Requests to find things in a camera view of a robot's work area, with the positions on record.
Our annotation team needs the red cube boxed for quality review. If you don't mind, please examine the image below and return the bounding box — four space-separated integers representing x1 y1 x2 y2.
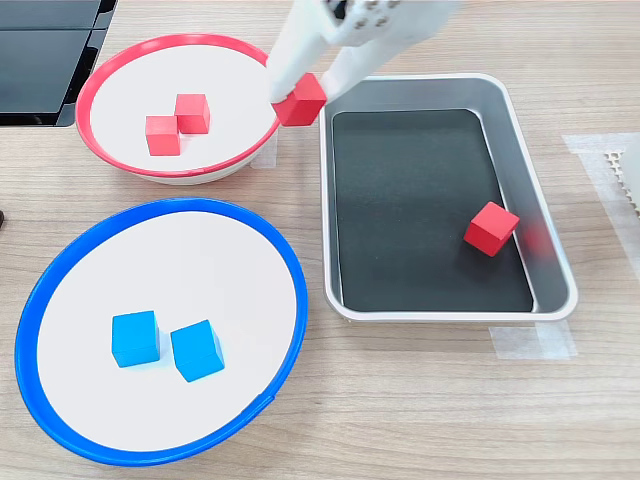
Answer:
462 201 521 259
145 115 182 157
272 72 329 128
174 93 212 136

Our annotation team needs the blue cube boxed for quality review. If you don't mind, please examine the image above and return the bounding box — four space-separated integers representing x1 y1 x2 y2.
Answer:
110 310 162 370
169 319 226 384

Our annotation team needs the red-rimmed white plate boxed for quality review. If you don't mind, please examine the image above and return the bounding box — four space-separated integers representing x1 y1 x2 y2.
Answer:
74 33 290 186

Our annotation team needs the clear tape strip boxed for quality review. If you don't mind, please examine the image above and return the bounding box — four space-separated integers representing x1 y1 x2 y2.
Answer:
249 130 279 170
488 319 580 361

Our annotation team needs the black tray mat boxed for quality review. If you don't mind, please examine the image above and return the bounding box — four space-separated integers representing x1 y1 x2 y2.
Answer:
330 108 535 314

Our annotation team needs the steel tray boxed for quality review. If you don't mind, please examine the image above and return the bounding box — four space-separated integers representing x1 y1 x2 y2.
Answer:
318 73 580 324

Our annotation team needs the translucent pale sheet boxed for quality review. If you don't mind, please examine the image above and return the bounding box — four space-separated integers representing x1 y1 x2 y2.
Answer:
561 132 640 282

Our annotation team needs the blue-rimmed white plate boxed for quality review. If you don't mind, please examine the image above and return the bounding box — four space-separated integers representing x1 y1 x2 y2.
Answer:
13 197 309 468

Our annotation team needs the black glossy panel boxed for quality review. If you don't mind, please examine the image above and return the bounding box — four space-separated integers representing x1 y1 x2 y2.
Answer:
0 0 119 128

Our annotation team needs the pale perforated base plate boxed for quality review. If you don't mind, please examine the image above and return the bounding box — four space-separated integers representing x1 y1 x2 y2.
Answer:
603 148 640 220

